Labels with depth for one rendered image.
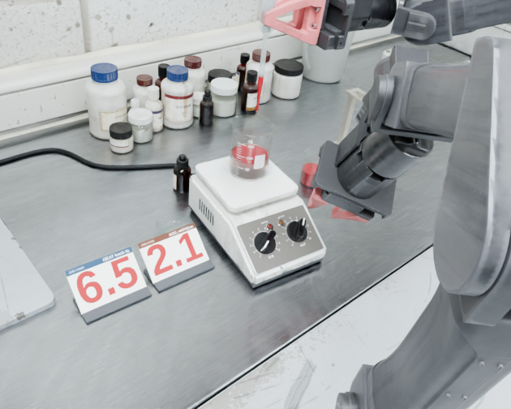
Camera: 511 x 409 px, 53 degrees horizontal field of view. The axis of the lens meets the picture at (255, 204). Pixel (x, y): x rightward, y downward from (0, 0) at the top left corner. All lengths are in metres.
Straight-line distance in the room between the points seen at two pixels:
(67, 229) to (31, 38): 0.38
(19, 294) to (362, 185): 0.45
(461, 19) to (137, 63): 0.63
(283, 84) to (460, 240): 0.96
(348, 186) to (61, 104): 0.63
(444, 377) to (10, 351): 0.49
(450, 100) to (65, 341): 0.51
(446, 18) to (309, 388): 0.50
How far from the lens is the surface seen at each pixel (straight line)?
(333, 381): 0.65
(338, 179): 0.61
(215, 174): 0.77
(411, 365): 0.38
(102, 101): 0.97
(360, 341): 0.69
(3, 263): 0.77
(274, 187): 0.76
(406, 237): 0.87
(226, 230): 0.72
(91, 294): 0.69
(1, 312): 0.71
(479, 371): 0.34
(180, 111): 1.03
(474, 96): 0.27
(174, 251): 0.73
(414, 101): 0.44
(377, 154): 0.55
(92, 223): 0.82
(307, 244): 0.74
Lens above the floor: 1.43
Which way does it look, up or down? 38 degrees down
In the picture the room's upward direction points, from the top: 8 degrees clockwise
